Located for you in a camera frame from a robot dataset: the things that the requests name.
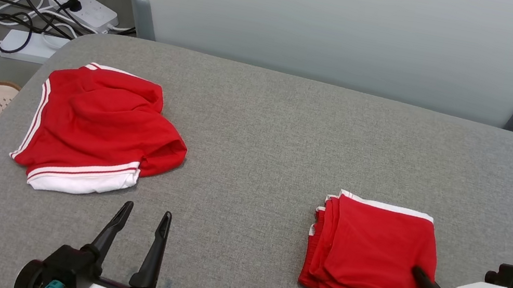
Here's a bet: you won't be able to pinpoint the red shorts white side stripe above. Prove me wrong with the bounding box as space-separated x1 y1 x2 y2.
297 185 451 288

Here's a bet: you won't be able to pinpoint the red t-shirt white sleeves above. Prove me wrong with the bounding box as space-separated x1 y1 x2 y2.
4 51 200 215

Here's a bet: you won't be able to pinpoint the white power strip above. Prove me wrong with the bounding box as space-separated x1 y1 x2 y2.
0 26 70 68
43 0 123 35

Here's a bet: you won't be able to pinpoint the white partition panel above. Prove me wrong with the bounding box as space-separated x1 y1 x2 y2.
111 0 513 130

